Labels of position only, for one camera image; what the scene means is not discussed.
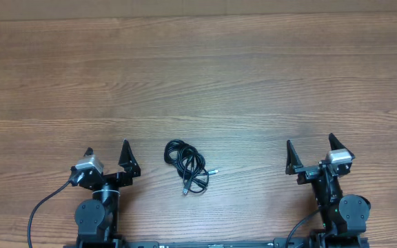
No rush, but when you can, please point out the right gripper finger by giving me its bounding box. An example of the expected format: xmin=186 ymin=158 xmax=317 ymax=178
xmin=285 ymin=140 xmax=303 ymax=175
xmin=328 ymin=133 xmax=346 ymax=151

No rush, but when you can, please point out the right camera cable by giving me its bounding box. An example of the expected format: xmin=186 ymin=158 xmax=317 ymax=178
xmin=285 ymin=206 xmax=327 ymax=248

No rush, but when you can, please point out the black usb cable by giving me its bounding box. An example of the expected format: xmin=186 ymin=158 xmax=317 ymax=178
xmin=163 ymin=138 xmax=219 ymax=196

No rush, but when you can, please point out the left camera cable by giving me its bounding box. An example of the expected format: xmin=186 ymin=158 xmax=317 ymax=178
xmin=27 ymin=174 xmax=82 ymax=248

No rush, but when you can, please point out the camera cable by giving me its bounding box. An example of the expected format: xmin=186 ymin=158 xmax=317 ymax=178
xmin=27 ymin=174 xmax=82 ymax=248
xmin=285 ymin=206 xmax=327 ymax=248

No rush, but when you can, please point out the cardboard back panel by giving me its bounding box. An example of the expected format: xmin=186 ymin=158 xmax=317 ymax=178
xmin=0 ymin=0 xmax=397 ymax=21

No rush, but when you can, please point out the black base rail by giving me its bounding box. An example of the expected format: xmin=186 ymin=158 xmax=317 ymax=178
xmin=63 ymin=237 xmax=370 ymax=248

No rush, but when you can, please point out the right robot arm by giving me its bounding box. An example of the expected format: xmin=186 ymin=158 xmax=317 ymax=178
xmin=284 ymin=133 xmax=371 ymax=247

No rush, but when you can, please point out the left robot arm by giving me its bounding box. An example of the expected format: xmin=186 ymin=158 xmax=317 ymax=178
xmin=70 ymin=140 xmax=141 ymax=248

